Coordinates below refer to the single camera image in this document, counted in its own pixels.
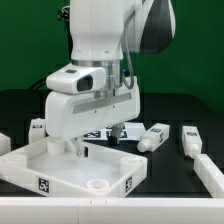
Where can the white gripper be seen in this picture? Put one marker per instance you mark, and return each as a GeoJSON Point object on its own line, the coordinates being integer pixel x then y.
{"type": "Point", "coordinates": [72, 116]}

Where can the white desk top tray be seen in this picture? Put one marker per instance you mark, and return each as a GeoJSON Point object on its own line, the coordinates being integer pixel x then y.
{"type": "Point", "coordinates": [54, 169]}

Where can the white marker sheet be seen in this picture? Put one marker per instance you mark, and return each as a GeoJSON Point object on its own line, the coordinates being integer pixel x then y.
{"type": "Point", "coordinates": [131, 131]}

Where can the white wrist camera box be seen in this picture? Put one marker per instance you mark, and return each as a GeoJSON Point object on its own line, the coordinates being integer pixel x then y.
{"type": "Point", "coordinates": [75, 79]}

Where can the black camera on stand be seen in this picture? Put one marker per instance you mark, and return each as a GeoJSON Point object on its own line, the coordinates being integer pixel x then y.
{"type": "Point", "coordinates": [63, 13]}

